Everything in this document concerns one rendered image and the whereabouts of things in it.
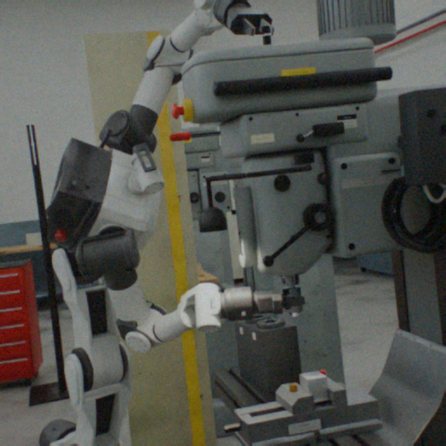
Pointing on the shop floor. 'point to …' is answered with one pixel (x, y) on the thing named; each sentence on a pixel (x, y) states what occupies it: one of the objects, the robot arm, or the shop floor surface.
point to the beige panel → (158, 256)
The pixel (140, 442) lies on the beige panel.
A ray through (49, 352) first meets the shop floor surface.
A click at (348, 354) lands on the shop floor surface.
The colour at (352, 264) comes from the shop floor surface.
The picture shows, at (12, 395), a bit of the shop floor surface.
